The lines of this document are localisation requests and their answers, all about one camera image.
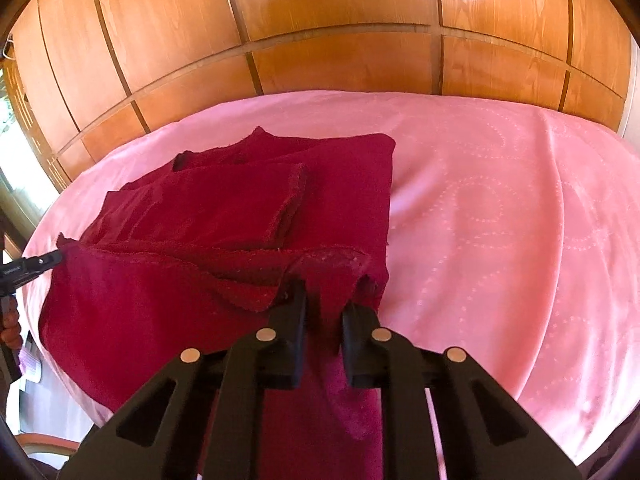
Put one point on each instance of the window with lace curtain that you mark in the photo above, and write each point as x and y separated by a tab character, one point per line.
26	191

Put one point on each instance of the pink bed sheet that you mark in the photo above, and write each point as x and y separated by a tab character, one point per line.
514	233

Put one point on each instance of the wooden wardrobe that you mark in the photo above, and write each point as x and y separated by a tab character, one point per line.
86	76

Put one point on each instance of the dark red garment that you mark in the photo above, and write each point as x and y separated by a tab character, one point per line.
197	252

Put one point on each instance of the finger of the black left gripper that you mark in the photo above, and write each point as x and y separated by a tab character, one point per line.
37	265

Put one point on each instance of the person's left hand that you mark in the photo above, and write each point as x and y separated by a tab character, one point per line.
11	329

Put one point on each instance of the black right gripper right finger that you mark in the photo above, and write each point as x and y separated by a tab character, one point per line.
443	415

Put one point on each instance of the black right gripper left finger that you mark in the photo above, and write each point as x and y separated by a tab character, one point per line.
201	418

